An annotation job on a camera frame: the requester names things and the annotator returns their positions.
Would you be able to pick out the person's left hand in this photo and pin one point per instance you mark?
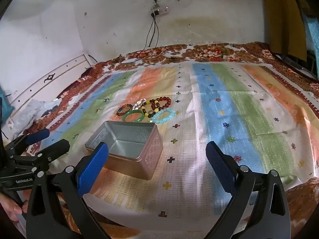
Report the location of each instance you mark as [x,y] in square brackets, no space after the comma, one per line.
[15,207]

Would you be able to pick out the green jade bangle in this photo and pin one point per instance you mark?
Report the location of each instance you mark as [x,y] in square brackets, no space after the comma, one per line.
[127,117]

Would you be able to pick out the striped pastel blanket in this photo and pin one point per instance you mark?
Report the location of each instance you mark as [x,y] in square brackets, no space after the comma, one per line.
[224,129]

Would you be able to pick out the white wooden headboard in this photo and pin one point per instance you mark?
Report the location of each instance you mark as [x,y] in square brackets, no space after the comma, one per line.
[64,67]

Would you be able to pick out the grey plastic bag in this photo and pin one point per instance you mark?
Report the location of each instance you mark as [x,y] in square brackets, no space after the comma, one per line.
[32,109]

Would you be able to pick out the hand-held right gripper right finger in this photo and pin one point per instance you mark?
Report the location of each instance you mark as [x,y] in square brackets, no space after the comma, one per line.
[219,169]

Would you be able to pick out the blue patterned cloth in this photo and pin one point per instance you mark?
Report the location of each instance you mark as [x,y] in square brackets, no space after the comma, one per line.
[314,34]

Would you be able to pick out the yellow curtain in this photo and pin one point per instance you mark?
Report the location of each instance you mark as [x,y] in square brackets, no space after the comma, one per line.
[281,17]

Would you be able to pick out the white power strip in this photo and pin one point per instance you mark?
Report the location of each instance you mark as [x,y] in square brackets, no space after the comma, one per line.
[163,11]

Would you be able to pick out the teal cloth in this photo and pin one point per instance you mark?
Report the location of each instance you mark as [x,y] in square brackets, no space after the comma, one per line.
[5,104]

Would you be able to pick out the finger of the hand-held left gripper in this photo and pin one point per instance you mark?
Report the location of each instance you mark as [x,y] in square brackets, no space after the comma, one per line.
[54,149]
[37,135]

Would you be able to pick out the brown floral bedsheet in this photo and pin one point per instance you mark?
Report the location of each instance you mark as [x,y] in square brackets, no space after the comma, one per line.
[206,53]

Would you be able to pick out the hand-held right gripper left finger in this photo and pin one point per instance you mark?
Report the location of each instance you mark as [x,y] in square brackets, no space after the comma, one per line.
[93,169]

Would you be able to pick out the embossed metal tin box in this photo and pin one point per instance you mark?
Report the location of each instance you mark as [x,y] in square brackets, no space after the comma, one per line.
[149,159]

